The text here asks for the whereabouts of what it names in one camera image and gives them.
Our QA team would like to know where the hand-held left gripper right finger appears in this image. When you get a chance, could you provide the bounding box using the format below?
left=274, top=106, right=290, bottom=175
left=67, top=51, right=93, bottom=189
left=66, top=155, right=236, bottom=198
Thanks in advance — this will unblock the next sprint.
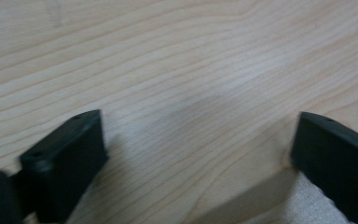
left=290, top=111, right=358, bottom=224

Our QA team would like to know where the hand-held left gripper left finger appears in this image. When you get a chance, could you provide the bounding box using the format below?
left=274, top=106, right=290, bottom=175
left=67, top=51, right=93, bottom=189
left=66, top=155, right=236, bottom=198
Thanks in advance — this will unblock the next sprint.
left=19, top=108, right=110, bottom=224

